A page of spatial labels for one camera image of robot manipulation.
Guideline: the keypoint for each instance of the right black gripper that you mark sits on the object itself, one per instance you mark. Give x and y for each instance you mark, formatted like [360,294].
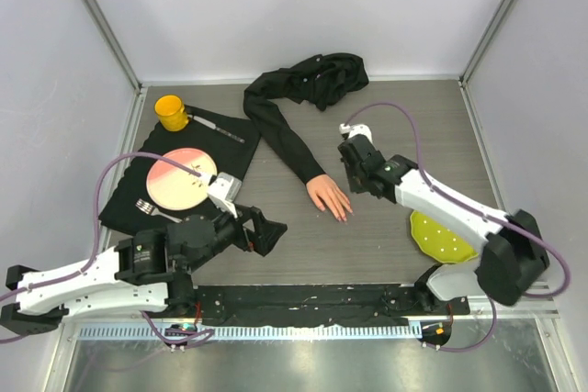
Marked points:
[354,184]

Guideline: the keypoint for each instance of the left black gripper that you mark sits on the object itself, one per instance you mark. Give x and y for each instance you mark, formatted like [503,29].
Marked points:
[265,228]

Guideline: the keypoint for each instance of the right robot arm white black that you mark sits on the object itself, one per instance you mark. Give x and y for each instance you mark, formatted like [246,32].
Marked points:
[510,258]

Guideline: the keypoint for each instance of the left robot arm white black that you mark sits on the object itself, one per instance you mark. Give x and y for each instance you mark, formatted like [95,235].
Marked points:
[150,272]

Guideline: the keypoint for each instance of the mannequin hand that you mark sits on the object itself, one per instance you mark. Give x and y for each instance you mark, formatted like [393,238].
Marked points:
[327,195]

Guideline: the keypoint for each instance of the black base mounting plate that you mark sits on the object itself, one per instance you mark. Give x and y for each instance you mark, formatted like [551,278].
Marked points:
[311,306]

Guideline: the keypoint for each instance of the yellow green plate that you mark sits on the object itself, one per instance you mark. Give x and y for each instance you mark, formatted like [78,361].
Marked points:
[437,242]

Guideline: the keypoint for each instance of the black placemat cloth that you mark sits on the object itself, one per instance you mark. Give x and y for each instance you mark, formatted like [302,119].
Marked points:
[231,157]

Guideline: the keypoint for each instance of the pink cream plate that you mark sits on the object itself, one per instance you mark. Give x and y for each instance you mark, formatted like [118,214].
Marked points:
[174,189]

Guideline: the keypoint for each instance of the silver fork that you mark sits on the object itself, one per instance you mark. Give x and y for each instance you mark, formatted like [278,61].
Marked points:
[153,211]

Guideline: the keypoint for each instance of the table knife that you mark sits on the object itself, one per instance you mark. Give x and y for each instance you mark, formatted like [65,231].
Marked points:
[213,126]

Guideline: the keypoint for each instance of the yellow cup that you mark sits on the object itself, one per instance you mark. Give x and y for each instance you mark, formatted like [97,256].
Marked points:
[171,112]

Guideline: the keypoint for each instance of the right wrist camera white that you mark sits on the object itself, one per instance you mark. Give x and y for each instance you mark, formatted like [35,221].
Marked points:
[348,131]

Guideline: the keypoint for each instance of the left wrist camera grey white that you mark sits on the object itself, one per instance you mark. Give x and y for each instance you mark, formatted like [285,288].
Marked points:
[222,190]

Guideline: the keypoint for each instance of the white slotted cable duct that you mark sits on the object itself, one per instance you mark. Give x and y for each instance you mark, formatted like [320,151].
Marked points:
[142,332]

